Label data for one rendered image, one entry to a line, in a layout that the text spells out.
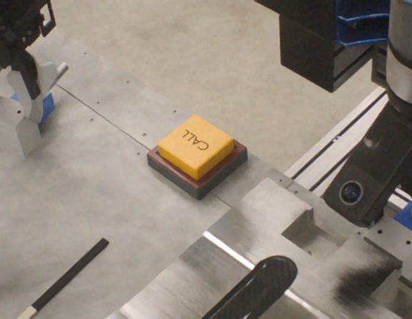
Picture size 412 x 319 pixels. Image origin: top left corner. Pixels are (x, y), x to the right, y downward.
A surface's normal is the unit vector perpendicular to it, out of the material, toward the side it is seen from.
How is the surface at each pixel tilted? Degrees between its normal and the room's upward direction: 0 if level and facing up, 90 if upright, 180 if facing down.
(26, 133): 90
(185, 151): 0
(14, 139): 90
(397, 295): 0
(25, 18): 90
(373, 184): 32
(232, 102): 0
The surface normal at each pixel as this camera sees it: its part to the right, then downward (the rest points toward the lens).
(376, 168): -0.44, -0.26
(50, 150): -0.07, -0.66
